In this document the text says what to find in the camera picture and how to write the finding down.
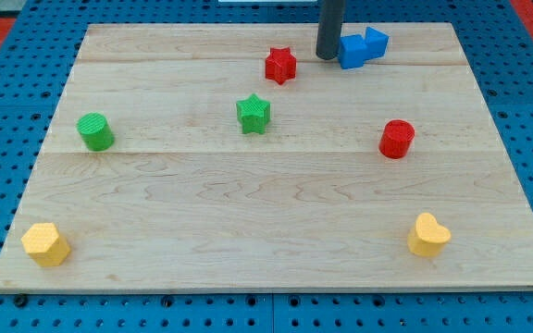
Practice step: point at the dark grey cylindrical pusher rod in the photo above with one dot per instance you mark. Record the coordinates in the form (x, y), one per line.
(329, 28)

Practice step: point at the yellow hexagon block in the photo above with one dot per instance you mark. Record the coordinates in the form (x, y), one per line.
(45, 245)

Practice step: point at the blue cube block rear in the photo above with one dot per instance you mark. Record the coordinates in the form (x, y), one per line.
(376, 43)

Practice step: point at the red star block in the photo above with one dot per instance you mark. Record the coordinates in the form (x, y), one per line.
(280, 65)

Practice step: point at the wooden board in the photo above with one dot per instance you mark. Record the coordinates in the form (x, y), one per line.
(184, 202)

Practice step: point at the red cylinder block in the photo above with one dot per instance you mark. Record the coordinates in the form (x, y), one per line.
(396, 138)

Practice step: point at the green star block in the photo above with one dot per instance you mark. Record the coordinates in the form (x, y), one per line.
(253, 113)

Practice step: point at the blue cube block front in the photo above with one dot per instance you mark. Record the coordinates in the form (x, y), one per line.
(352, 51)

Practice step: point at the blue cube block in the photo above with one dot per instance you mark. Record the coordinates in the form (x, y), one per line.
(376, 43)
(352, 51)

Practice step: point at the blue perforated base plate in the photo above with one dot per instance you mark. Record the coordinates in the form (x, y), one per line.
(35, 61)

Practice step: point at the yellow heart block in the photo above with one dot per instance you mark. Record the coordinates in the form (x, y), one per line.
(427, 237)

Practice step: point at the green cylinder block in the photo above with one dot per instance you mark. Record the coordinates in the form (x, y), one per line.
(95, 132)

